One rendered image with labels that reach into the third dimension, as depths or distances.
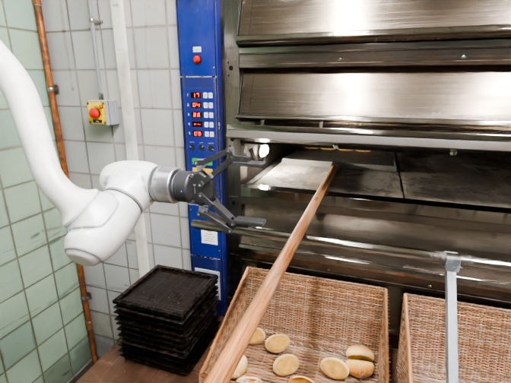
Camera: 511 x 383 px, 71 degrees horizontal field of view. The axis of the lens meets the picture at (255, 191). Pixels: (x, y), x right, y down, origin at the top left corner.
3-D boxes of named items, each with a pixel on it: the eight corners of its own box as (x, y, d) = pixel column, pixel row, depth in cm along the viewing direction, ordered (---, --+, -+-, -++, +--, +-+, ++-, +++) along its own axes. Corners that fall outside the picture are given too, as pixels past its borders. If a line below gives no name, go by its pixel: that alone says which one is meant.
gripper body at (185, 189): (186, 165, 88) (220, 168, 85) (188, 197, 90) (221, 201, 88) (169, 172, 81) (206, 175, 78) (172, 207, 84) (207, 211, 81)
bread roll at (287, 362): (303, 371, 125) (296, 371, 130) (297, 350, 127) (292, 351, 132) (277, 379, 122) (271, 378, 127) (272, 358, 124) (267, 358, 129)
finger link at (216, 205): (200, 191, 82) (196, 195, 83) (234, 226, 82) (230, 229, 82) (207, 187, 86) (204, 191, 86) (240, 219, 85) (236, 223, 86)
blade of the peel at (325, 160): (395, 172, 166) (396, 166, 165) (281, 163, 183) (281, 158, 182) (393, 156, 198) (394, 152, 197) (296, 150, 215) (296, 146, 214)
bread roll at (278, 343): (293, 349, 135) (288, 349, 140) (289, 331, 137) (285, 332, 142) (267, 355, 132) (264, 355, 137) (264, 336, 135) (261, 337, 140)
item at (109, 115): (100, 123, 155) (97, 99, 152) (119, 124, 152) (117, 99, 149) (87, 125, 149) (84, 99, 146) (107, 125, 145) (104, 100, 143)
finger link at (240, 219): (233, 219, 82) (233, 223, 82) (261, 223, 80) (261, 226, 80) (238, 215, 85) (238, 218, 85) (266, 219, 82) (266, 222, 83)
